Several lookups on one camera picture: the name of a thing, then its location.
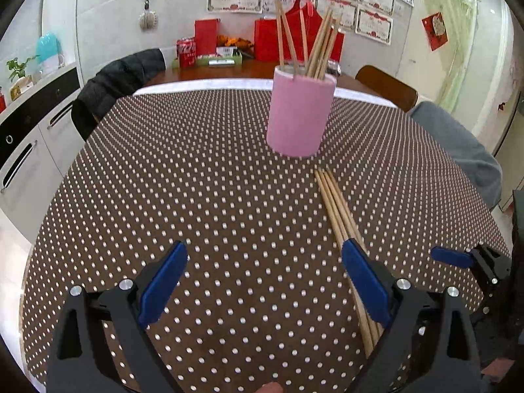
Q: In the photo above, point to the brown polka dot tablecloth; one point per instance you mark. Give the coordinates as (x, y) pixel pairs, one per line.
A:
(204, 192)

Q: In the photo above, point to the small potted plant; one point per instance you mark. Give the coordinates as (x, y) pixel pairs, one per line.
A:
(20, 73)

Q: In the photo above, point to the black jacket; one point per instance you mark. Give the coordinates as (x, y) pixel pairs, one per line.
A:
(118, 82)

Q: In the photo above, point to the grey garment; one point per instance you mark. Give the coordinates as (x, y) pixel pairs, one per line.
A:
(454, 147)

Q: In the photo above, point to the red box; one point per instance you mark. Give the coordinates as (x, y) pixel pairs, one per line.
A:
(206, 37)

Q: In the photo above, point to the pale green curtain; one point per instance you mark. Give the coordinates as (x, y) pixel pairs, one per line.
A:
(454, 28)

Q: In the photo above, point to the wooden chopstick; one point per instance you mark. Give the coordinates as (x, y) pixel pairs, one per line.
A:
(335, 213)
(345, 212)
(340, 212)
(330, 215)

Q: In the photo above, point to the brown wooden chair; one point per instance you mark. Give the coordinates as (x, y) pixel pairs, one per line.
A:
(389, 88)

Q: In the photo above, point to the pink paper cup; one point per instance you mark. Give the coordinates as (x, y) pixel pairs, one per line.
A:
(299, 118)

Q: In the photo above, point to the orange snack packets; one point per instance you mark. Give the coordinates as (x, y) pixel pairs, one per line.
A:
(235, 42)

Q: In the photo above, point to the bundle of wooden chopsticks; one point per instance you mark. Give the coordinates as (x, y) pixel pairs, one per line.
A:
(323, 49)

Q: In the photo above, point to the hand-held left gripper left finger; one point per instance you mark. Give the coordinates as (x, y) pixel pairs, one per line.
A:
(163, 282)

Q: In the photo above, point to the clear plastic packet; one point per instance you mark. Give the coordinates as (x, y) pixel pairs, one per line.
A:
(335, 67)

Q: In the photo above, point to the hanging round brush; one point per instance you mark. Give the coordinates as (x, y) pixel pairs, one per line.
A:
(148, 20)

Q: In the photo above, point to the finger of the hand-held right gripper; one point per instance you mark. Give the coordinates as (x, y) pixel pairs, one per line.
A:
(450, 256)

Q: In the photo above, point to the red soda can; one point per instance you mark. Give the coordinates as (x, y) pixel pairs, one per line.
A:
(186, 54)

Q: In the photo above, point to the red gift bag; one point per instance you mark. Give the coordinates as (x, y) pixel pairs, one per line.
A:
(270, 41)

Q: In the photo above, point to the white flat device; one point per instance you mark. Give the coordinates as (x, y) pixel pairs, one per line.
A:
(221, 62)

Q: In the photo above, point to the black white sideboard cabinet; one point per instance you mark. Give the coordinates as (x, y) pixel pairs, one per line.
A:
(32, 147)

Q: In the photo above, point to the green tray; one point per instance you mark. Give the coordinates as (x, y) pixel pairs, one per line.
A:
(202, 61)

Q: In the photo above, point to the person's left hand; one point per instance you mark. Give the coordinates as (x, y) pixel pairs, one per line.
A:
(271, 388)

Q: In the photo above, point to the turquoise white appliance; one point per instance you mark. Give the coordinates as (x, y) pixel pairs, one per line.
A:
(49, 51)

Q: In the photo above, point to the red wall poster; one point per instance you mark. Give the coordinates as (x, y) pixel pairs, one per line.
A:
(434, 30)

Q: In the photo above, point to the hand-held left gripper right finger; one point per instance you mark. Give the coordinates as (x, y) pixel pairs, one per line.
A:
(364, 278)

